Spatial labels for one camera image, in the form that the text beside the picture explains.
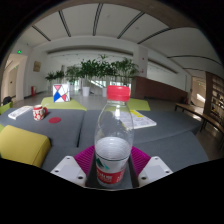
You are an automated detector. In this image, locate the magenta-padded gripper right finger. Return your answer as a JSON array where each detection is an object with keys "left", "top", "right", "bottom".
[{"left": 128, "top": 145, "right": 174, "bottom": 189}]

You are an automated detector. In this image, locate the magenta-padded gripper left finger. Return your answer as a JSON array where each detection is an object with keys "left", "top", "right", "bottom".
[{"left": 50, "top": 145, "right": 101, "bottom": 189}]

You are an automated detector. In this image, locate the clear red-capped water bottle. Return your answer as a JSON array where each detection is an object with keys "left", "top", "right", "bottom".
[{"left": 93, "top": 85, "right": 135, "bottom": 188}]

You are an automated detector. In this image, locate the white yellow-edged booklet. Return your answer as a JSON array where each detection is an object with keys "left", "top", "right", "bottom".
[{"left": 120, "top": 109, "right": 158, "bottom": 130}]

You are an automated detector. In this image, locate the yellow-green cushioned seat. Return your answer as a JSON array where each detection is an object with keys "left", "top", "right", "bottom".
[{"left": 0, "top": 124, "right": 52, "bottom": 169}]

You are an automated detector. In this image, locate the flat round red coaster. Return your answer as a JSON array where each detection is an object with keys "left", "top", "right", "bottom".
[{"left": 48, "top": 116, "right": 62, "bottom": 125}]

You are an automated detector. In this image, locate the red floral mug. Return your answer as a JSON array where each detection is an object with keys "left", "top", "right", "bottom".
[{"left": 32, "top": 104, "right": 49, "bottom": 122}]

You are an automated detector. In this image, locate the large yellow-green table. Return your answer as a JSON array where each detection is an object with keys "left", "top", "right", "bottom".
[{"left": 40, "top": 95, "right": 88, "bottom": 112}]

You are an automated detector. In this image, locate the small yellow-green table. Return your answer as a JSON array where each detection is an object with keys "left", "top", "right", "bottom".
[{"left": 127, "top": 97, "right": 152, "bottom": 112}]

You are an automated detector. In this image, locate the wooden bench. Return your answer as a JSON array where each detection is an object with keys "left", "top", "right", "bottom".
[{"left": 174, "top": 102, "right": 224, "bottom": 134}]

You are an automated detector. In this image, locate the white cube with coloured triangles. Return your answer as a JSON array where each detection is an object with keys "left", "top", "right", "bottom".
[{"left": 52, "top": 83, "right": 71, "bottom": 103}]

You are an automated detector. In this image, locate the yellow-green stool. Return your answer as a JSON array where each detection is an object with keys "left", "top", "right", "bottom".
[{"left": 0, "top": 100, "right": 14, "bottom": 116}]

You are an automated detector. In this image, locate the black bag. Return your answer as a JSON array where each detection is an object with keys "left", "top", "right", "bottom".
[{"left": 2, "top": 95, "right": 13, "bottom": 105}]

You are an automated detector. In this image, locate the wooden shelf unit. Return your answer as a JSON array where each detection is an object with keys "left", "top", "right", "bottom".
[{"left": 203, "top": 71, "right": 224, "bottom": 126}]

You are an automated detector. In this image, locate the row of potted green plants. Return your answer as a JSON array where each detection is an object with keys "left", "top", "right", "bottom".
[{"left": 44, "top": 54, "right": 141, "bottom": 98}]

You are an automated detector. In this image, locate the brown wall plaque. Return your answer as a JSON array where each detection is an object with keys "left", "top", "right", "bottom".
[{"left": 32, "top": 60, "right": 42, "bottom": 73}]

